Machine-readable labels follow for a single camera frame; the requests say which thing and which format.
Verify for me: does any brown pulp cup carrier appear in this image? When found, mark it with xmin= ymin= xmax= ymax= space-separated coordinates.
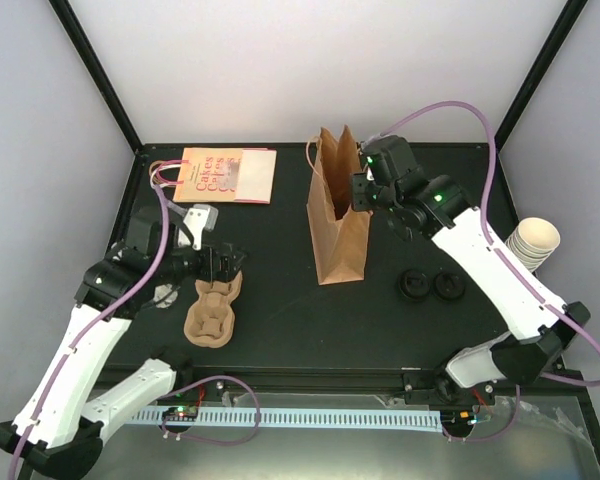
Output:
xmin=184 ymin=280 xmax=239 ymax=349

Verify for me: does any purple cable loop at rail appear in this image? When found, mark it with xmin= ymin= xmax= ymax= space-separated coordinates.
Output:
xmin=160 ymin=371 xmax=264 ymax=444

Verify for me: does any printed orange paper bag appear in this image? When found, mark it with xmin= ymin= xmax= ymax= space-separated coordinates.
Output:
xmin=149 ymin=147 xmax=277 ymax=204

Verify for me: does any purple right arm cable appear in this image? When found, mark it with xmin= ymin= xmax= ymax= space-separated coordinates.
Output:
xmin=364 ymin=100 xmax=600 ymax=421

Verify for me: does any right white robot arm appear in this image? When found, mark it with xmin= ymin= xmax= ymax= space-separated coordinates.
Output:
xmin=350 ymin=135 xmax=591 ymax=403

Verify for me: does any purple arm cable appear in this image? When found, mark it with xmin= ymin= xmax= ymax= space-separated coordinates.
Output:
xmin=6 ymin=160 xmax=201 ymax=480
xmin=364 ymin=100 xmax=600 ymax=421

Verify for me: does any brown paper bag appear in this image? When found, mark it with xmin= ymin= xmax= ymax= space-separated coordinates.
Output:
xmin=305 ymin=126 xmax=371 ymax=285

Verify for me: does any stack of white paper cups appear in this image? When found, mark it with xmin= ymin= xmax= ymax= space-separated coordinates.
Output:
xmin=505 ymin=217 xmax=561 ymax=273

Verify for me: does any perforated white metal rail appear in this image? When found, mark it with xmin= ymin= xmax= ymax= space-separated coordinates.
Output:
xmin=152 ymin=403 xmax=443 ymax=433

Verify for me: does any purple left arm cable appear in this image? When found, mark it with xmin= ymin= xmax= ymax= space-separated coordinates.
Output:
xmin=6 ymin=160 xmax=201 ymax=480

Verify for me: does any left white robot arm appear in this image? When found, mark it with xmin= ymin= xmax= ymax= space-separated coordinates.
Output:
xmin=0 ymin=204 xmax=245 ymax=479

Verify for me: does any white plastic cutlery bundle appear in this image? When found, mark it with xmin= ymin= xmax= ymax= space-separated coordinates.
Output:
xmin=147 ymin=284 xmax=179 ymax=309

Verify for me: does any black coffee cup lid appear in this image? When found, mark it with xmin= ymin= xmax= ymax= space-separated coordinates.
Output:
xmin=397 ymin=269 xmax=431 ymax=302
xmin=433 ymin=272 xmax=466 ymax=302

